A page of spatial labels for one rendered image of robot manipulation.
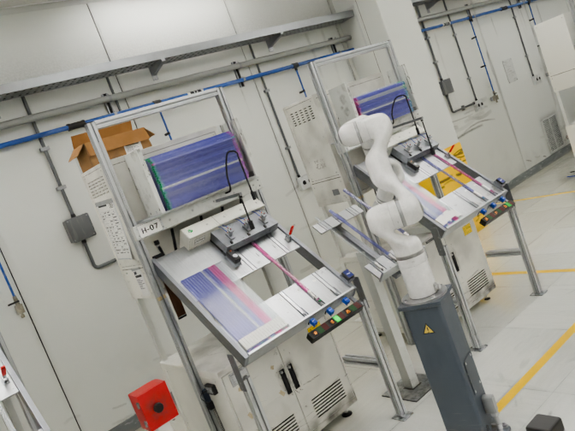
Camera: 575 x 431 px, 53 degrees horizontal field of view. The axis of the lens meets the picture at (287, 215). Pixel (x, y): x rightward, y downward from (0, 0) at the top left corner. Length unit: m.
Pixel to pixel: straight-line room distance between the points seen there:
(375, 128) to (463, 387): 1.12
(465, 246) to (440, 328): 1.65
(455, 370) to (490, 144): 5.20
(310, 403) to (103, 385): 1.72
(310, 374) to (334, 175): 1.35
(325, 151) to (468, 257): 1.19
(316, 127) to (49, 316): 2.15
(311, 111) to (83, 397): 2.43
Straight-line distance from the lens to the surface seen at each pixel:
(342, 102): 3.72
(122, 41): 4.74
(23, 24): 4.55
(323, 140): 3.78
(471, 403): 2.59
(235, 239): 2.91
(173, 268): 2.83
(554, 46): 6.76
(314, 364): 3.11
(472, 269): 4.08
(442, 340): 2.47
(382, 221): 2.35
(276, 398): 2.99
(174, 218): 2.88
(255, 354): 2.52
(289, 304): 2.72
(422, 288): 2.43
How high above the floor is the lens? 1.49
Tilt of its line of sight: 7 degrees down
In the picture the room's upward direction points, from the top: 21 degrees counter-clockwise
